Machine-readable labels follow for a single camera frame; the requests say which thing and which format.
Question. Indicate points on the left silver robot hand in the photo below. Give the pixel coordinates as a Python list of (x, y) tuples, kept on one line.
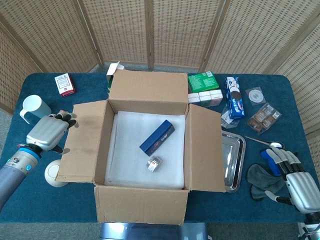
[(46, 132)]

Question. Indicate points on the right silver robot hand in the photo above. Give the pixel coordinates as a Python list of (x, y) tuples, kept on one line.
[(305, 187)]

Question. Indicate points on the large brown cardboard box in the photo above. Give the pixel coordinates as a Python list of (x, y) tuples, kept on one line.
[(140, 205)]

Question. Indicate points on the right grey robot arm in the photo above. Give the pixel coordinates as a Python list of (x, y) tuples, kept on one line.
[(311, 225)]

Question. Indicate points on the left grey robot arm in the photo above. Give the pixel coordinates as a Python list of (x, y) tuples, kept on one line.
[(12, 172)]

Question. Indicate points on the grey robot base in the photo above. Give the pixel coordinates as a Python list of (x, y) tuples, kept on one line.
[(152, 232)]

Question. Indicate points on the small red white box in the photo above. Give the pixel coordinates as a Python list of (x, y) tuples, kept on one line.
[(64, 85)]

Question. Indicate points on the long dark blue box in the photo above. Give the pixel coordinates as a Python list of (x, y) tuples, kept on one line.
[(157, 136)]

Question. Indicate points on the small clear packet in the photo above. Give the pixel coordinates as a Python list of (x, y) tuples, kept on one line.
[(154, 164)]

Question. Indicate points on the blue cookie package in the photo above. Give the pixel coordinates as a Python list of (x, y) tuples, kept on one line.
[(233, 98)]

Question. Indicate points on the green cardboard box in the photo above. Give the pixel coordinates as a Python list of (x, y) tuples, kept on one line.
[(203, 81)]

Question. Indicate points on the white plastic mug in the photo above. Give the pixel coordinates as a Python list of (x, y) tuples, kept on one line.
[(33, 106)]

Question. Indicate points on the white round dome object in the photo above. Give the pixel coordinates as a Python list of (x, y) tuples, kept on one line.
[(52, 175)]

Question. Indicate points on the grey cloth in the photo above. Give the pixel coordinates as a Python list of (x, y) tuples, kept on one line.
[(262, 180)]

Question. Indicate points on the metal spoon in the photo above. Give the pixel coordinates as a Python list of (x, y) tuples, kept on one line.
[(260, 142)]

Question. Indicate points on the blue tablecloth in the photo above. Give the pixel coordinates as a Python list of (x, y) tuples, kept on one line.
[(62, 205)]

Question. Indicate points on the stainless steel tray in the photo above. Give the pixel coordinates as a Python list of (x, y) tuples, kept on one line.
[(235, 160)]

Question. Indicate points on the brown snacks clear package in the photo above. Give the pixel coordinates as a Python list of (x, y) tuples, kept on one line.
[(263, 118)]

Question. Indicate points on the white foam sheet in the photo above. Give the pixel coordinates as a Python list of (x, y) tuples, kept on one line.
[(125, 160)]

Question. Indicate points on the white carton with sponges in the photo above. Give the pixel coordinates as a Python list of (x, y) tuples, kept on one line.
[(111, 73)]

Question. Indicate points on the clear plastic packet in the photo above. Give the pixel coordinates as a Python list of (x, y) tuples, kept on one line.
[(226, 120)]

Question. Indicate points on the round disc in clear bag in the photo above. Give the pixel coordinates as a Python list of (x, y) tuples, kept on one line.
[(255, 95)]

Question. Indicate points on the white tissue multipack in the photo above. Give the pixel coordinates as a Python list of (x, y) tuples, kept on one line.
[(206, 96)]

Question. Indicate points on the woven folding screen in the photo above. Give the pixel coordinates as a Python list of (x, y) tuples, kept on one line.
[(175, 32)]

